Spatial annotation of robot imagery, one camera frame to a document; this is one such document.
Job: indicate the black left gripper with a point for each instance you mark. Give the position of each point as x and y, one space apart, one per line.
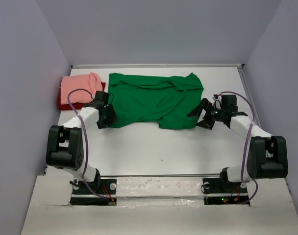
112 118

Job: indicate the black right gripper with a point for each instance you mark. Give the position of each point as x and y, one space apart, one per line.
196 112

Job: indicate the green t shirt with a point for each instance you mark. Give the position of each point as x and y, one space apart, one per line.
164 100

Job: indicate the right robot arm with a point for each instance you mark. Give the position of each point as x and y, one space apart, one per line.
264 155

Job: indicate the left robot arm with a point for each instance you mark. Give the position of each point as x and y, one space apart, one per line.
68 146

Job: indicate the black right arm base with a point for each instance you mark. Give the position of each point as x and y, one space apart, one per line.
217 193

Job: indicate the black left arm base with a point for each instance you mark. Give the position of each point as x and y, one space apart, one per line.
105 195

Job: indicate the dark red t shirt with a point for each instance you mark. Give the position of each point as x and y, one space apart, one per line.
79 98

